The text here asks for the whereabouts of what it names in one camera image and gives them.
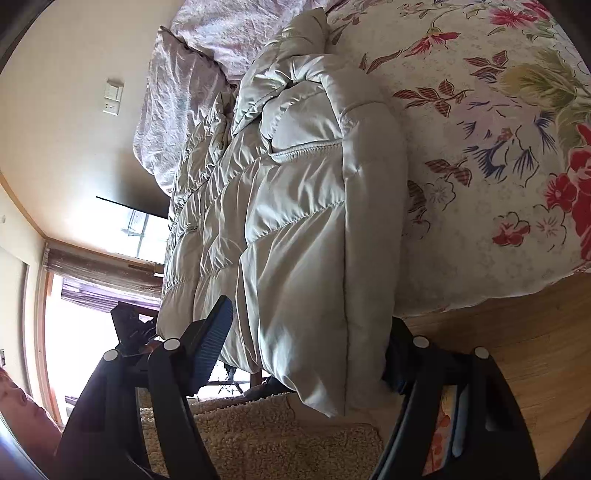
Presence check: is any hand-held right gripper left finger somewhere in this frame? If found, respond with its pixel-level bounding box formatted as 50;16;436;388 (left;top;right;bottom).
48;295;234;480

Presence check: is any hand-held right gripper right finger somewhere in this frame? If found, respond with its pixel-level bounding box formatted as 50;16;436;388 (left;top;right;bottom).
369;318;541;480

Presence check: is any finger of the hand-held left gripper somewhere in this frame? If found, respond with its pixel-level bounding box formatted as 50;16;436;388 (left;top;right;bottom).
111;302;160;355

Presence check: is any white puffer jacket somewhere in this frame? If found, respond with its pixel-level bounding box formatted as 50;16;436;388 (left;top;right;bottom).
156;8;409;418

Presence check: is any person's left hand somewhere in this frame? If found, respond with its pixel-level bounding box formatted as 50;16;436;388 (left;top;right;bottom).
0;367;63;462

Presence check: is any large bright window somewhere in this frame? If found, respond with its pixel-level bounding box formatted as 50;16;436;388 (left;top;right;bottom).
42;272;161;418

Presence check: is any brown window blind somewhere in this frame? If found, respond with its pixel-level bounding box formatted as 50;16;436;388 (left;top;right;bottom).
45;248;163;320

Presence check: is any small window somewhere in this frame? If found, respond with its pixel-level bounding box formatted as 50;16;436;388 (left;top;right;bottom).
96;196;171;267

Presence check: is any beige shaggy rug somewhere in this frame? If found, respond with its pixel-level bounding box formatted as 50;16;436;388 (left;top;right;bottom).
137;391;385;480

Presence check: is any floral printed blanket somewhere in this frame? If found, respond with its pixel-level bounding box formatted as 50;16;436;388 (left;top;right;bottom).
323;0;591;324

